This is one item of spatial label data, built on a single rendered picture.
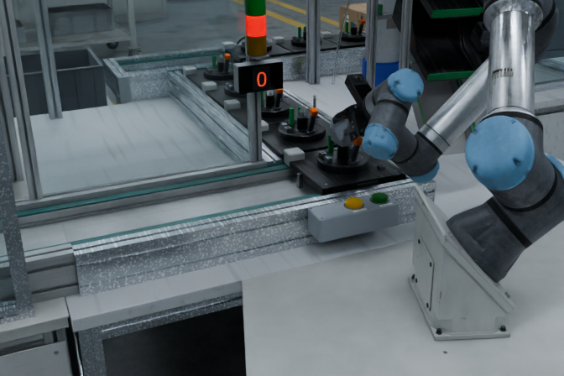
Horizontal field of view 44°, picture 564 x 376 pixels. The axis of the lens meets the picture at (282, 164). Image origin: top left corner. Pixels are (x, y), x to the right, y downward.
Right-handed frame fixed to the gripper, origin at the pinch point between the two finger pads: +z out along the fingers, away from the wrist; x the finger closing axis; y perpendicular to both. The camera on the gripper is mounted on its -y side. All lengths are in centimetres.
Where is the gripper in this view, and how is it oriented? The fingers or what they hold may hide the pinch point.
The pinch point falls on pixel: (342, 122)
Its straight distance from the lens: 182.0
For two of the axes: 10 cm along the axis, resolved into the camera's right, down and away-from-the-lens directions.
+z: -3.1, 2.5, 9.2
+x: 9.2, -1.6, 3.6
